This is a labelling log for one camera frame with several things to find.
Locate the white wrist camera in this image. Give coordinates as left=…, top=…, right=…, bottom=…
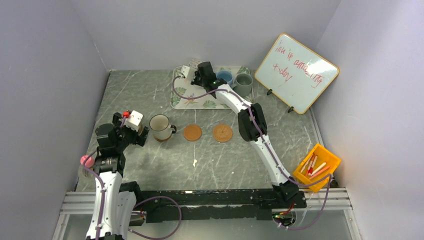
left=180, top=65, right=197, bottom=83
left=121, top=110, right=144, bottom=132

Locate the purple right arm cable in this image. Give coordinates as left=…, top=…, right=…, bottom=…
left=171, top=75, right=333, bottom=231

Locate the yellow-inside patterned mug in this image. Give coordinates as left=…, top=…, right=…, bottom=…
left=188, top=58, right=203, bottom=69

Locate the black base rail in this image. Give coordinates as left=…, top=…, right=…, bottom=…
left=130, top=188, right=307, bottom=223

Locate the pink-capped bottle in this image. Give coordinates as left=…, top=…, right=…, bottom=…
left=80, top=155, right=95, bottom=172

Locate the red-capped white marker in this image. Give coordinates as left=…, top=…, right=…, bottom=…
left=306, top=154, right=318, bottom=176

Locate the yellow-framed whiteboard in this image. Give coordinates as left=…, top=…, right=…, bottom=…
left=254, top=33, right=340, bottom=114

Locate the beige ceramic mug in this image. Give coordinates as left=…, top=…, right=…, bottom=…
left=138, top=122, right=144, bottom=135

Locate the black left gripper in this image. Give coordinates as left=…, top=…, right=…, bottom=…
left=112, top=112, right=149, bottom=152

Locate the light blue mug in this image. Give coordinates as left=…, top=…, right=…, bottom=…
left=216, top=70, right=234, bottom=86

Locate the white mug black rim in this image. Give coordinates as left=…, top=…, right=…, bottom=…
left=149, top=114, right=177, bottom=139

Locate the grey-green mug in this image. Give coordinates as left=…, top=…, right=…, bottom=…
left=231, top=73, right=253, bottom=97

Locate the yellow plastic bin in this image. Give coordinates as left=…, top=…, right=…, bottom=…
left=293, top=143, right=341, bottom=192

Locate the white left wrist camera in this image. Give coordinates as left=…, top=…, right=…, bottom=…
left=121, top=110, right=144, bottom=132

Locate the pale marker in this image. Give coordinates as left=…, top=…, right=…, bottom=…
left=300, top=153, right=314, bottom=173

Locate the leaf-patterned white tray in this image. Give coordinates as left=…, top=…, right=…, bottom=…
left=169, top=65, right=256, bottom=111

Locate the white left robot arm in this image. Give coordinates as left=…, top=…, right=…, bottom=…
left=85, top=110, right=149, bottom=240

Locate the orange marker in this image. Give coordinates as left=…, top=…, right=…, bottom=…
left=309, top=166, right=330, bottom=180

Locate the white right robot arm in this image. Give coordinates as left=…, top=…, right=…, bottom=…
left=191, top=61, right=299, bottom=208

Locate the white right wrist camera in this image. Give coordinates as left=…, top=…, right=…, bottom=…
left=180, top=65, right=197, bottom=83

